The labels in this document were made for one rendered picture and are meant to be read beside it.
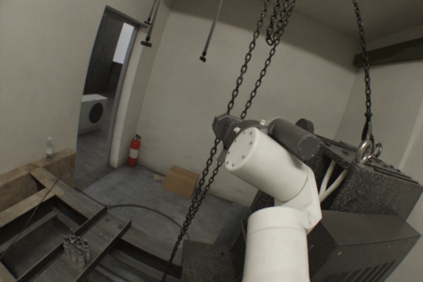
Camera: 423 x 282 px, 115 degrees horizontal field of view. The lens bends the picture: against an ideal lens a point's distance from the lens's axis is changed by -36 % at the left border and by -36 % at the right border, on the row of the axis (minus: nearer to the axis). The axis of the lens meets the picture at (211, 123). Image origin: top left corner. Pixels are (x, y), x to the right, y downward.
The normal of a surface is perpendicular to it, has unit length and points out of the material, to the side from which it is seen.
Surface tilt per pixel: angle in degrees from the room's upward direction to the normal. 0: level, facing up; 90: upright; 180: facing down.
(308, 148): 88
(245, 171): 111
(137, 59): 90
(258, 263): 64
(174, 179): 90
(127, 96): 90
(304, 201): 72
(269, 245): 48
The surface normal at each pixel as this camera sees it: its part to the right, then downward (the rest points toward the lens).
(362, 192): 0.06, 0.25
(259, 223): -0.72, -0.62
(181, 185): -0.15, 0.18
